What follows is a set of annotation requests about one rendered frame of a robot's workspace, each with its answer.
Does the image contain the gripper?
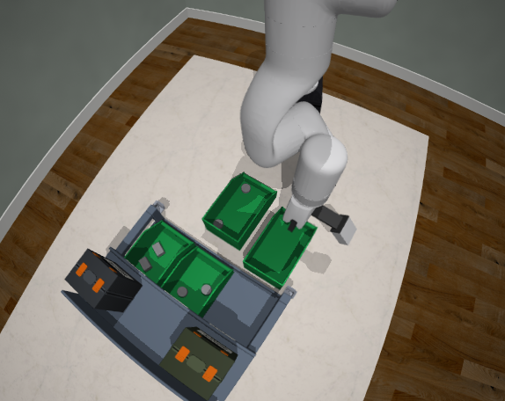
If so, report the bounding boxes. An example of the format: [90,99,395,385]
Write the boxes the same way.
[282,193,326,232]

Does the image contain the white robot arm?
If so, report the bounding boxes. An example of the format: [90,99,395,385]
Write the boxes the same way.
[240,0,398,245]

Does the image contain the grey shelf rack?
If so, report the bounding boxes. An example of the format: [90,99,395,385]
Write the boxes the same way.
[61,200,297,401]

